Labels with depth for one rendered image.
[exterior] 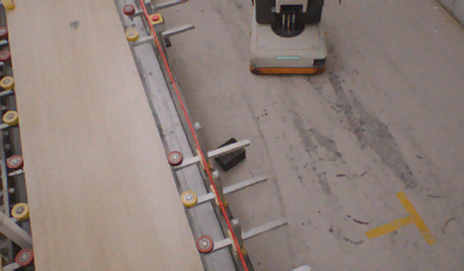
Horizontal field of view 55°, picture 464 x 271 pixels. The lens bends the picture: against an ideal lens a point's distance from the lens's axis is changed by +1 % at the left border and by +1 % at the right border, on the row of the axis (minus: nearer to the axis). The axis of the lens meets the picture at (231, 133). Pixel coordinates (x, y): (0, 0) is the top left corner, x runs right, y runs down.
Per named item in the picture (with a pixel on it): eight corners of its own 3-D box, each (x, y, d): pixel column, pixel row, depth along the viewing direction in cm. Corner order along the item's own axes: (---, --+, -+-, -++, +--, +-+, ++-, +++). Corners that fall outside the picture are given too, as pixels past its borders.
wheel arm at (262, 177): (265, 176, 232) (265, 171, 228) (268, 181, 230) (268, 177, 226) (186, 204, 225) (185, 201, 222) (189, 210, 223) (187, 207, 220)
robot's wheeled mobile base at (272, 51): (251, 21, 410) (250, -1, 389) (321, 20, 405) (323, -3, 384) (249, 75, 373) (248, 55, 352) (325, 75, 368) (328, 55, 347)
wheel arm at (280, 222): (285, 219, 220) (285, 215, 216) (287, 225, 218) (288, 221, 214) (202, 250, 213) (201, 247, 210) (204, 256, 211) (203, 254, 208)
